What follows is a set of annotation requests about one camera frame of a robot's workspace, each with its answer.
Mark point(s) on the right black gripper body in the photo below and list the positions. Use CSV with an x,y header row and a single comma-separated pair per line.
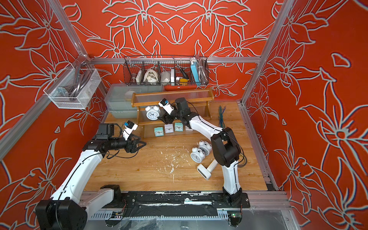
x,y
176,115

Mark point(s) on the white square alarm clock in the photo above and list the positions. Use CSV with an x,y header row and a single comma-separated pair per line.
x,y
168,128

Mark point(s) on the white twin-bell clock front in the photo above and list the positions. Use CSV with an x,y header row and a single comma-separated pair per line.
x,y
152,112

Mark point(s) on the white twin-bell clock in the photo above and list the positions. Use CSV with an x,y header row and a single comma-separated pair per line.
x,y
205,147
197,155
152,112

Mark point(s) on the mint square alarm clock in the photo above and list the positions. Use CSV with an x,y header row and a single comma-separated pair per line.
x,y
158,131

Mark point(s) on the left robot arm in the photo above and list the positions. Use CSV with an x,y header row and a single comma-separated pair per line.
x,y
64,210

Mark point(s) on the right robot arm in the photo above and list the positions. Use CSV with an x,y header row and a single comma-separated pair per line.
x,y
225,148

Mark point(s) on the wooden two-tier shelf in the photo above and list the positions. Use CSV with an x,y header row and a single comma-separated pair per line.
x,y
198,102

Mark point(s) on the translucent plastic storage box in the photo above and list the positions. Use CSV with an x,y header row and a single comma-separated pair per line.
x,y
118,98

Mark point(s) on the green blue twist ties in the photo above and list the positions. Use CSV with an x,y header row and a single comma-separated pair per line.
x,y
221,116

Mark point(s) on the white cloth bundle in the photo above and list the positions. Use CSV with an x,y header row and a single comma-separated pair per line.
x,y
151,76

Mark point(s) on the light blue box in basket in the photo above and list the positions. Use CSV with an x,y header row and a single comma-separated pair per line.
x,y
194,69

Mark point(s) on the white digital clock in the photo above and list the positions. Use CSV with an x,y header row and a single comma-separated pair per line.
x,y
205,172

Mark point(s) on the black handled screwdriver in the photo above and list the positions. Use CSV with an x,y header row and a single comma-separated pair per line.
x,y
185,76

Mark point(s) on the white mesh wall basket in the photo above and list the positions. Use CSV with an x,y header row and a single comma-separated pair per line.
x,y
73,87

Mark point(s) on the black wire wall basket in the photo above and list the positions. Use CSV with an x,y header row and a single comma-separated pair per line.
x,y
169,74

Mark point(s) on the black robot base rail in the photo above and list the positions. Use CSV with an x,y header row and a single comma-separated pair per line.
x,y
173,204

